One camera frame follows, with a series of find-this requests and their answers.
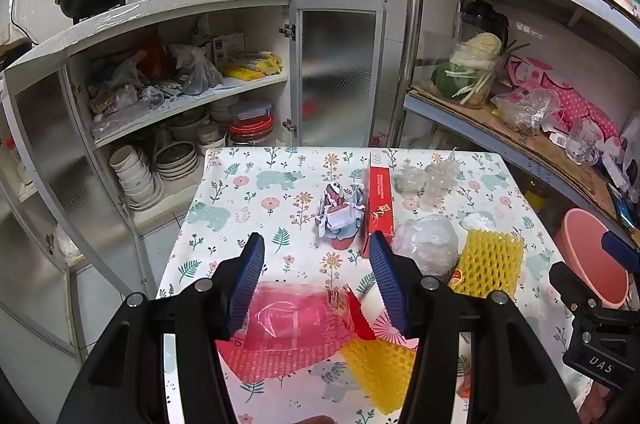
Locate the frosted glass cabinet door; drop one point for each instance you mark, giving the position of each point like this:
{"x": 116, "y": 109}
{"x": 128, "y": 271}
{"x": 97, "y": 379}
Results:
{"x": 340, "y": 68}
{"x": 65, "y": 143}

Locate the white barcode tag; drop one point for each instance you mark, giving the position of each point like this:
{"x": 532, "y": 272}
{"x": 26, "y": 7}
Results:
{"x": 557, "y": 138}

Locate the tall clear wrap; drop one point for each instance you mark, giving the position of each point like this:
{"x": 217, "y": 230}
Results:
{"x": 442, "y": 179}

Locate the white plastic wrap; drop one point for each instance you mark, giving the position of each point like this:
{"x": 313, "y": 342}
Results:
{"x": 477, "y": 221}

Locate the bagged dry goods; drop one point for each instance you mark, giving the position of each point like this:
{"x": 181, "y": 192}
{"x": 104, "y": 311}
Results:
{"x": 107, "y": 101}

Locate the yellow packets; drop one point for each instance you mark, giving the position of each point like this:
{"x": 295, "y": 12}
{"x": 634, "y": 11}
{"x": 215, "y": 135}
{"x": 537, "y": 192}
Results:
{"x": 245, "y": 72}

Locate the green onions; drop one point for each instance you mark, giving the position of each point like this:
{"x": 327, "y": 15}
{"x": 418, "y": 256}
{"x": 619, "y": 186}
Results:
{"x": 480, "y": 83}

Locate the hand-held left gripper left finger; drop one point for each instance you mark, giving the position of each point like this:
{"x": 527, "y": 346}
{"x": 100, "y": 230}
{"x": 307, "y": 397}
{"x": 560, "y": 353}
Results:
{"x": 247, "y": 284}

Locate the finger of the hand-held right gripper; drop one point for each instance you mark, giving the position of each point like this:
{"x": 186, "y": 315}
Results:
{"x": 595, "y": 329}
{"x": 620, "y": 251}

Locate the clear bag with dried goods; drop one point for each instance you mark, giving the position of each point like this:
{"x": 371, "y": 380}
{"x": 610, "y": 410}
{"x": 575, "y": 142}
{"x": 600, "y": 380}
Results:
{"x": 525, "y": 111}

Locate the stack of white bowls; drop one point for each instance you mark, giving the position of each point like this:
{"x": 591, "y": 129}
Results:
{"x": 132, "y": 174}

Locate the stack of patterned plates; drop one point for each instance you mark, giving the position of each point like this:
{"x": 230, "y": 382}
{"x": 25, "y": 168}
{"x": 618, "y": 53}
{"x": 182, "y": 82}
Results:
{"x": 175, "y": 156}

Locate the white printed box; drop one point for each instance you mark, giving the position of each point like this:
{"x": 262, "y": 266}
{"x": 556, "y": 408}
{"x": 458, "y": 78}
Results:
{"x": 227, "y": 48}

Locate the grey plastic bag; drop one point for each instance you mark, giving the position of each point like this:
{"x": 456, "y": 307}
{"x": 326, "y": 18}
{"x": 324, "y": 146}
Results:
{"x": 125, "y": 73}

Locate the yellow bottle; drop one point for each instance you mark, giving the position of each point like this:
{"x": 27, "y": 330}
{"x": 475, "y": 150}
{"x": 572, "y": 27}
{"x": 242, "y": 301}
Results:
{"x": 536, "y": 201}

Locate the clear bag dark contents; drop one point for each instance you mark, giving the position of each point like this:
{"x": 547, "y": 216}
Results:
{"x": 200, "y": 76}

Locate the smartphone with lit screen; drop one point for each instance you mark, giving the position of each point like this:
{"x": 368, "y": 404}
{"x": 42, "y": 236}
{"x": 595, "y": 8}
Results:
{"x": 622, "y": 206}

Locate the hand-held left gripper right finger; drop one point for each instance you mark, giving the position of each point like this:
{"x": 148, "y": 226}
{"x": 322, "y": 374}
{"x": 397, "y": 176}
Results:
{"x": 387, "y": 284}

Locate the white plastic bag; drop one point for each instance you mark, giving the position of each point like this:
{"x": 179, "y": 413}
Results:
{"x": 631, "y": 143}

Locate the napa cabbage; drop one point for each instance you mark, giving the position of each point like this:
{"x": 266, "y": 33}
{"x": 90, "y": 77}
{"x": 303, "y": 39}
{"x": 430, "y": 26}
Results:
{"x": 477, "y": 48}

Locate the yellow foam net red label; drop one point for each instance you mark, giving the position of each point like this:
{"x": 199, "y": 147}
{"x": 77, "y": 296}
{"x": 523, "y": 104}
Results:
{"x": 492, "y": 264}

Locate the crumpled paper wrapper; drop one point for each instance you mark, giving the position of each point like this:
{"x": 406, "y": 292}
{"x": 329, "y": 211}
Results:
{"x": 340, "y": 216}

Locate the cardboard sheet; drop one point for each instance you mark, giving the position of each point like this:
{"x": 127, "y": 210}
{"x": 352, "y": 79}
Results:
{"x": 500, "y": 138}

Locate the pink floral packet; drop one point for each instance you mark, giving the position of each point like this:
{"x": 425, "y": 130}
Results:
{"x": 381, "y": 330}

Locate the green squash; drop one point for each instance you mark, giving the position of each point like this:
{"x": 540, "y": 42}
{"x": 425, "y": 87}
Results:
{"x": 445, "y": 81}

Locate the red plastic bag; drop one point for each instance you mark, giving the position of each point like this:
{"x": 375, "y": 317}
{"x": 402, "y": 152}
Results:
{"x": 155, "y": 58}

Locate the metal shelving rack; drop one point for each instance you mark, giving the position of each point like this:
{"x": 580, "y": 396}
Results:
{"x": 415, "y": 3}

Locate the red carton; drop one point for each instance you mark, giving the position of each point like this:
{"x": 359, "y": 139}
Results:
{"x": 380, "y": 199}

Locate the white ceramic pot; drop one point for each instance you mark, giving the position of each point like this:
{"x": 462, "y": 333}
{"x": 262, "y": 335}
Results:
{"x": 210, "y": 136}

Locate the red lidded food containers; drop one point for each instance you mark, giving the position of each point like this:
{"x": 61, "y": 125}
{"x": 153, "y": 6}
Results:
{"x": 250, "y": 123}

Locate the glass mug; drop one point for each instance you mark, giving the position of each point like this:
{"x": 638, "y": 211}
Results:
{"x": 582, "y": 143}

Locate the pink bucket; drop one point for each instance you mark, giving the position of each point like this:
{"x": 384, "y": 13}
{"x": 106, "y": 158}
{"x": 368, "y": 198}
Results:
{"x": 585, "y": 249}

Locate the small crumpled clear film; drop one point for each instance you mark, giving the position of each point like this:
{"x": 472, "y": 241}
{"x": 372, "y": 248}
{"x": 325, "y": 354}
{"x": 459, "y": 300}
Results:
{"x": 410, "y": 179}

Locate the floral bear print tablecloth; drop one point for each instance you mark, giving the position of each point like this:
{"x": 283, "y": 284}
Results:
{"x": 300, "y": 184}

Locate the pink polka dot cloth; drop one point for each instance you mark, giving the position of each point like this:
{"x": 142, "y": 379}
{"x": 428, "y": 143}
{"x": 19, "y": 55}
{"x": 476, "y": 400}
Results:
{"x": 575, "y": 103}

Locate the large clear plastic bag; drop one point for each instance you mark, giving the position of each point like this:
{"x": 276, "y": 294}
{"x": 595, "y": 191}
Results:
{"x": 425, "y": 244}

